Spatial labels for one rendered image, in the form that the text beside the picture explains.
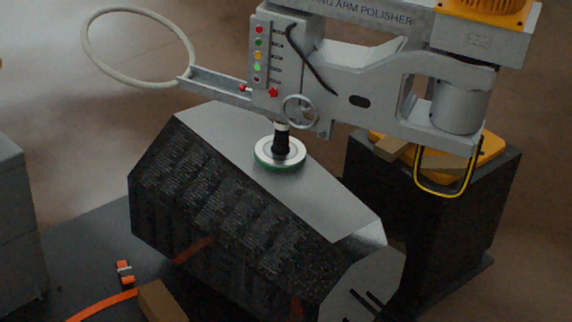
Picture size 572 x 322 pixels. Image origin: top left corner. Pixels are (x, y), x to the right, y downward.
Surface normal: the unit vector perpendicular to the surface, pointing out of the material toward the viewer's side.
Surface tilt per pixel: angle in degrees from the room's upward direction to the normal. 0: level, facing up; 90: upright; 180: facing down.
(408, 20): 90
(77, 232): 0
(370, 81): 90
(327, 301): 90
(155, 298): 0
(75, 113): 0
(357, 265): 90
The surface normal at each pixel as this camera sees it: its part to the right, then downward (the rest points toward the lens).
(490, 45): -0.39, 0.54
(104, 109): 0.07, -0.79
